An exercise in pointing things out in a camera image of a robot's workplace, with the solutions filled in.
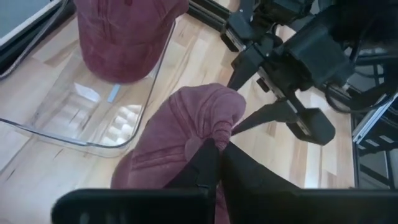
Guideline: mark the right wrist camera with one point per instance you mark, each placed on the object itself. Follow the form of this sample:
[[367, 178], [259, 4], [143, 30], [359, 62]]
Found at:
[[317, 56]]

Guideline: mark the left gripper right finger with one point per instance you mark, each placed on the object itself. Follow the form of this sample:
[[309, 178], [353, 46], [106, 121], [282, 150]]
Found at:
[[242, 174]]

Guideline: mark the silver metal bar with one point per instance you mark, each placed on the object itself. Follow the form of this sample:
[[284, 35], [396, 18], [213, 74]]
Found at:
[[373, 124]]

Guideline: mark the clear plastic bin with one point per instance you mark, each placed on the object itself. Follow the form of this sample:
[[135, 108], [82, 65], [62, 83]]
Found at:
[[77, 109]]

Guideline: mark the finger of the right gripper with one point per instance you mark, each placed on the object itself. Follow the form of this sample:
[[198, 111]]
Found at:
[[247, 67], [267, 115]]

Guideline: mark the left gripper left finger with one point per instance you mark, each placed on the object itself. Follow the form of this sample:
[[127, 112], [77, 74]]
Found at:
[[205, 165]]

